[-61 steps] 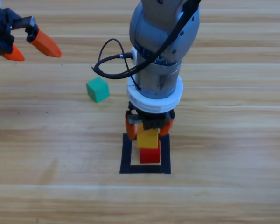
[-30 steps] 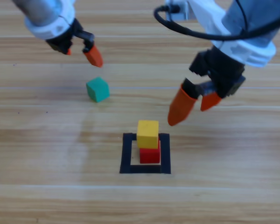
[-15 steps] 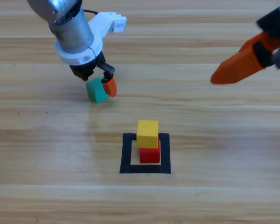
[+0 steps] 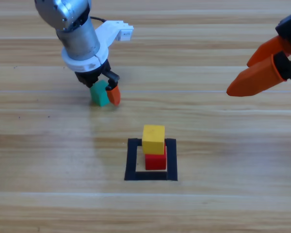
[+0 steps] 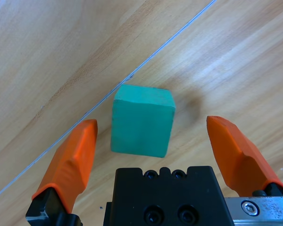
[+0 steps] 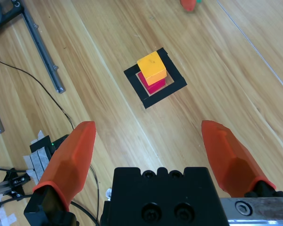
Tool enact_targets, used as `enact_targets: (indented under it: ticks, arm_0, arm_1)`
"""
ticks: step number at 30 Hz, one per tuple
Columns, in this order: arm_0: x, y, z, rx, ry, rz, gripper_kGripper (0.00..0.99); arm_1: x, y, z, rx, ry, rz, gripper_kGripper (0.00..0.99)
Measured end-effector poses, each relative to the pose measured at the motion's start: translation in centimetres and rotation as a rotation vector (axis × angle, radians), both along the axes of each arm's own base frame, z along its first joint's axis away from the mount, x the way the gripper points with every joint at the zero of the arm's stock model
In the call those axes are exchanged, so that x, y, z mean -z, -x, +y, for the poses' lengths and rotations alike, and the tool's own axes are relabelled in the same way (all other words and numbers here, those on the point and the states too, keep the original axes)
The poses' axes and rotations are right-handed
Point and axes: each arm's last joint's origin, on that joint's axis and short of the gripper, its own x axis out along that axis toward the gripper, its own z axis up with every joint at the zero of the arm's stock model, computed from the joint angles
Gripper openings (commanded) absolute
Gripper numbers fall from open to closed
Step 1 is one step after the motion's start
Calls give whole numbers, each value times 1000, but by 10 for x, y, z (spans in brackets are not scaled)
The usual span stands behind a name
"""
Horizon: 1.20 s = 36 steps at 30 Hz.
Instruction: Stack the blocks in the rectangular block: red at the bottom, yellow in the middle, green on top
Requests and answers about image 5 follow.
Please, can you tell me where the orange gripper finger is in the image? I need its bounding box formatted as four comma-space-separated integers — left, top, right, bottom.
25, 119, 99, 226
206, 115, 283, 197

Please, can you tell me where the green wooden block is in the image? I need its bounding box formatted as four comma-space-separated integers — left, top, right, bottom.
110, 84, 176, 159

